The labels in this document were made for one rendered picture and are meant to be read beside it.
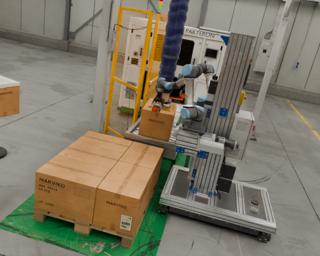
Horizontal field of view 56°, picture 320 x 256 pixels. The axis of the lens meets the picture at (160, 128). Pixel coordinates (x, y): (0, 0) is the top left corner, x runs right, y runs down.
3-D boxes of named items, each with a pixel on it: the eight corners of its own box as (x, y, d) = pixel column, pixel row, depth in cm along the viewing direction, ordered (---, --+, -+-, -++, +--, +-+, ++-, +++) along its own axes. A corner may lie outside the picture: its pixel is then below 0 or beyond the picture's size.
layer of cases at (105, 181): (86, 158, 400) (89, 130, 387) (158, 176, 387) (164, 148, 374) (33, 207, 289) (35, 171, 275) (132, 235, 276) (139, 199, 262)
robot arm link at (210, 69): (203, 108, 363) (199, 65, 371) (213, 108, 370) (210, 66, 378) (209, 105, 353) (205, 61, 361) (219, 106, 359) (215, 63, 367)
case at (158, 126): (145, 123, 445) (150, 97, 431) (171, 129, 442) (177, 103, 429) (137, 138, 389) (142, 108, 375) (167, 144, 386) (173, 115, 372)
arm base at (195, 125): (202, 126, 322) (204, 118, 318) (201, 131, 308) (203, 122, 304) (188, 123, 324) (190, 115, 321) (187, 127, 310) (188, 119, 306)
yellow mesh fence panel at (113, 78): (101, 131, 530) (116, 5, 459) (106, 131, 537) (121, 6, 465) (129, 152, 471) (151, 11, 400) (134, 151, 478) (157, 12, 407)
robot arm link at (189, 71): (197, 119, 303) (200, 64, 294) (187, 120, 294) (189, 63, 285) (189, 118, 312) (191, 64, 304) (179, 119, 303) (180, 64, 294)
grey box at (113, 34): (112, 50, 442) (114, 29, 432) (115, 51, 441) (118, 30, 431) (107, 51, 423) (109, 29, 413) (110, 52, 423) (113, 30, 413)
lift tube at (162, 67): (157, 87, 407) (171, 5, 371) (172, 91, 404) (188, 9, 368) (153, 90, 386) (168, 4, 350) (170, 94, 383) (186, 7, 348)
